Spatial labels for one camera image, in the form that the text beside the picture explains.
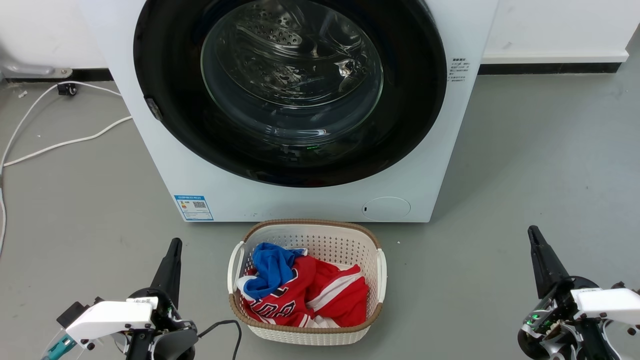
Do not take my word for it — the round white filter cover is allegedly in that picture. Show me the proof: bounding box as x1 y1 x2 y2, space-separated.
361 196 412 222

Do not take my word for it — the blue energy label sticker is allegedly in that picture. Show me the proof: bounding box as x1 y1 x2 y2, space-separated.
174 194 215 222

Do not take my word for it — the red basketball jersey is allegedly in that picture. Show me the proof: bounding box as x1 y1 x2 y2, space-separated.
236 255 370 329

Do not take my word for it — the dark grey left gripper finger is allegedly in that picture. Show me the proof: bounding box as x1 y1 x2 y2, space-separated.
149 237 183 309

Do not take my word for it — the grey metal floor bracket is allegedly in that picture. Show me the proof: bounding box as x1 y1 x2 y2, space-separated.
0 47 74 80

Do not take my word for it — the black round glass washer door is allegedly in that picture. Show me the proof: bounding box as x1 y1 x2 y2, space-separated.
133 0 448 189

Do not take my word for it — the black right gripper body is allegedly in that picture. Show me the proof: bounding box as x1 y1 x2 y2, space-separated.
517 276 622 360

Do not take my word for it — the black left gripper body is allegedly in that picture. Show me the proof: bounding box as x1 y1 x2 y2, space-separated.
124 287 199 360

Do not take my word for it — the black baseboard strip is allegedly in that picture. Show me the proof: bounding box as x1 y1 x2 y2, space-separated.
4 68 114 83

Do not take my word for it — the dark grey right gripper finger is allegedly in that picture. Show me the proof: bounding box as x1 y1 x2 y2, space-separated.
527 225 571 300

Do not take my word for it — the small printed text sticker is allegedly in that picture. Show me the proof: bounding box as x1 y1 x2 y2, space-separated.
448 57 472 84

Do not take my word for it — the white power cable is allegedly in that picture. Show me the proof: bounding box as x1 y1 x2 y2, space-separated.
2 115 133 168
0 80 124 257

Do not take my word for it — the white plastic laundry basket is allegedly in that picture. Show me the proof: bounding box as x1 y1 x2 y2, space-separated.
227 218 388 347

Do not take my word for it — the blue cloth garment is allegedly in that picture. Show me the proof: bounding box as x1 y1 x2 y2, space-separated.
243 242 308 301

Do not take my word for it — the white front-load washing machine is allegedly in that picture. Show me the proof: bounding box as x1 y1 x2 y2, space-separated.
77 0 500 224

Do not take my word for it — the teal cable connector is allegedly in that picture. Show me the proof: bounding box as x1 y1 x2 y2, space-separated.
41 334 77 360

